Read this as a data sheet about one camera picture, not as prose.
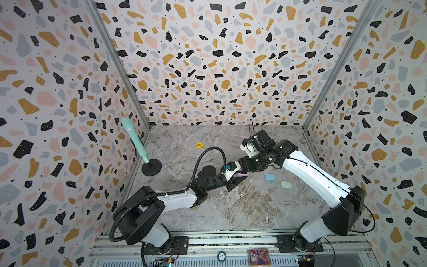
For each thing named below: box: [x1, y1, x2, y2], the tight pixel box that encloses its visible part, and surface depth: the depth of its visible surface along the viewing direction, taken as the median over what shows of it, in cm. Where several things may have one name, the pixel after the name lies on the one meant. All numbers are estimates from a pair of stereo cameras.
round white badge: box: [216, 250, 227, 263], surface depth 73 cm
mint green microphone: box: [121, 116, 150, 164], surface depth 78 cm
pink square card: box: [247, 248, 272, 267], surface depth 72 cm
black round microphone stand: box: [141, 158, 163, 177], surface depth 99 cm
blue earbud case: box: [264, 172, 277, 182], surface depth 97 cm
